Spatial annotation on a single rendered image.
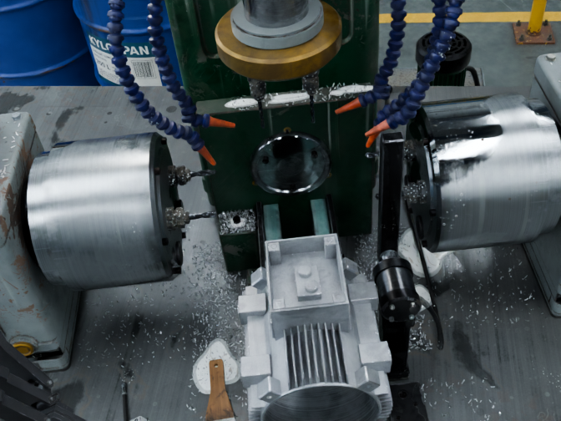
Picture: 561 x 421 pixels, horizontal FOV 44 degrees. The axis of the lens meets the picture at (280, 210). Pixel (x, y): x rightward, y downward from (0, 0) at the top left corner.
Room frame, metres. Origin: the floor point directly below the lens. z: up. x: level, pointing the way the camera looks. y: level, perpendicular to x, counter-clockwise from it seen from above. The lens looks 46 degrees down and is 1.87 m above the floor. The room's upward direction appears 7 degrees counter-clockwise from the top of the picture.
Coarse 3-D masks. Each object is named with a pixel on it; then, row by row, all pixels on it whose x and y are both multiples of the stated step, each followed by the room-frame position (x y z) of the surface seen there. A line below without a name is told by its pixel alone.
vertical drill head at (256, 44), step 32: (256, 0) 0.84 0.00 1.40; (288, 0) 0.83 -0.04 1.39; (320, 0) 0.93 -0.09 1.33; (224, 32) 0.87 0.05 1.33; (256, 32) 0.83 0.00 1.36; (288, 32) 0.82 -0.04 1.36; (320, 32) 0.84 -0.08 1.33; (256, 64) 0.79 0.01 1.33; (288, 64) 0.79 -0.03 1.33; (320, 64) 0.80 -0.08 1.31; (256, 96) 0.82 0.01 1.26
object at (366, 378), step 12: (348, 264) 0.63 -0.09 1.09; (252, 276) 0.64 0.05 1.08; (264, 276) 0.62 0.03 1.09; (348, 276) 0.62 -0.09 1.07; (360, 372) 0.46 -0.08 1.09; (372, 372) 0.46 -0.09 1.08; (264, 384) 0.46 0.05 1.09; (276, 384) 0.46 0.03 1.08; (360, 384) 0.44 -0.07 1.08; (372, 384) 0.44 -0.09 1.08; (264, 396) 0.44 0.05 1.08; (276, 396) 0.44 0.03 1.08
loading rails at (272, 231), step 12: (276, 204) 0.93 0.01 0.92; (312, 204) 0.92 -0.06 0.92; (324, 204) 0.92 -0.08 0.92; (264, 216) 0.91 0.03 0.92; (276, 216) 0.90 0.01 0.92; (312, 216) 0.89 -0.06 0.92; (324, 216) 0.89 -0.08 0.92; (264, 228) 0.90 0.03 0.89; (276, 228) 0.87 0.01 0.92; (312, 228) 0.91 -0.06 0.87; (324, 228) 0.86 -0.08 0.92; (336, 228) 0.85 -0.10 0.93; (264, 240) 0.84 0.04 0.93; (264, 252) 0.81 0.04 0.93; (264, 264) 0.78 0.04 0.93
